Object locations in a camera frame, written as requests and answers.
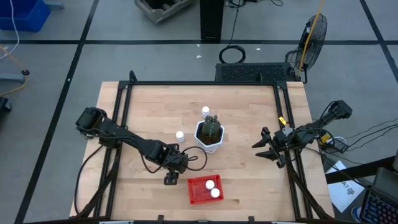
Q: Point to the white hexagonal plant pot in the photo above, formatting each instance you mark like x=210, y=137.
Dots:
x=206, y=148

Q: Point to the black upright post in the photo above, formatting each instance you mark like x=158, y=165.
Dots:
x=212, y=21

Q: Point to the white paper sheet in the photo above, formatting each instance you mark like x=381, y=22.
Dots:
x=345, y=193

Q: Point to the grey moulded packing crate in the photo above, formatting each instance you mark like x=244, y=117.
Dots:
x=161, y=15

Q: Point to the white pill bottle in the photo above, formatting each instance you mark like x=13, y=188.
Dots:
x=205, y=110
x=179, y=136

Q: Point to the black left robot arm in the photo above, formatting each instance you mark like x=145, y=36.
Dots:
x=124, y=135

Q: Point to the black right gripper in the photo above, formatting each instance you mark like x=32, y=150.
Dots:
x=284, y=138

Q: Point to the white ball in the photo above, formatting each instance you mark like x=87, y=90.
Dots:
x=210, y=184
x=214, y=193

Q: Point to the blue plastic bin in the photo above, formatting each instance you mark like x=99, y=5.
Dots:
x=21, y=15

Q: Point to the dark backlit keyboard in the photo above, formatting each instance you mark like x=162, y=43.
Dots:
x=379, y=208

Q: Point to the dark laptop lid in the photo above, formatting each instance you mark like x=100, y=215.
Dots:
x=387, y=182

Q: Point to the black perforated computer case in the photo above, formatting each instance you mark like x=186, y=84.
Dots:
x=248, y=72

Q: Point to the black power adapter box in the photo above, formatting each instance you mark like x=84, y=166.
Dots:
x=339, y=145

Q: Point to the grey stand foot with castor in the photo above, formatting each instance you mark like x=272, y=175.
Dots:
x=12, y=77

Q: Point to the black floor fan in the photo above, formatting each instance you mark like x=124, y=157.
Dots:
x=314, y=40

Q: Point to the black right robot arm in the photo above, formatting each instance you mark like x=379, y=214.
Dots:
x=337, y=112

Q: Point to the black beam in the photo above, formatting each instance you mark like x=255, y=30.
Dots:
x=357, y=171

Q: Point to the black aluminium table frame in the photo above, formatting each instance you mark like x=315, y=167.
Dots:
x=202, y=83

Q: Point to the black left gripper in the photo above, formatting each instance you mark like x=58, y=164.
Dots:
x=177, y=160

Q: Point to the green cactus plant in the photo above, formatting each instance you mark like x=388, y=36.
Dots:
x=211, y=129

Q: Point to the red plastic mesh basket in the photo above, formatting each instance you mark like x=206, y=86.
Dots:
x=197, y=191

